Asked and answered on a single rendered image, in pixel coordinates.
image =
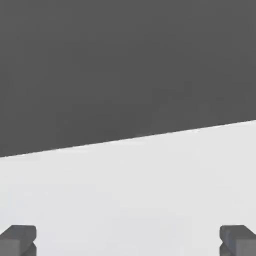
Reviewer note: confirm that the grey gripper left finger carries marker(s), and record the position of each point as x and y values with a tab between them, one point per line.
17	241

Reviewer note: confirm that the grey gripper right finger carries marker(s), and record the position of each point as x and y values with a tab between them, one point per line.
239	241

